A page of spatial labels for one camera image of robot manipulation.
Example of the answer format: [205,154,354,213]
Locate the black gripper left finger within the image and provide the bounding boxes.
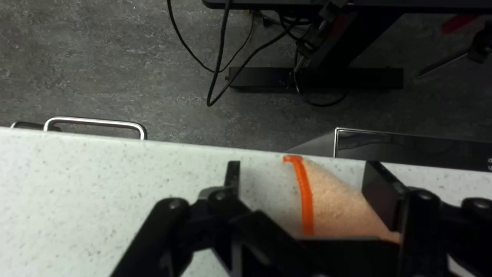
[110,160,259,277]

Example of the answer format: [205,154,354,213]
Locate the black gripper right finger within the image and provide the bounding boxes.
[362,160,492,277]

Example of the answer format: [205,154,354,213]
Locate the orange microfibre towel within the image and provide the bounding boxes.
[282,154,403,244]

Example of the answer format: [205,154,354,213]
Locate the clear plastic container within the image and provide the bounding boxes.
[286,127,492,173]

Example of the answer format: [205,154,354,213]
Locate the black stand leg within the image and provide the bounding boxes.
[202,0,492,96]

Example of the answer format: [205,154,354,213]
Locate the silver drawer handle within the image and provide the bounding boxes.
[43,116,150,142]

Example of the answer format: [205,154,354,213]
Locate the black floor cable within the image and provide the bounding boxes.
[166,0,259,74]
[206,0,309,108]

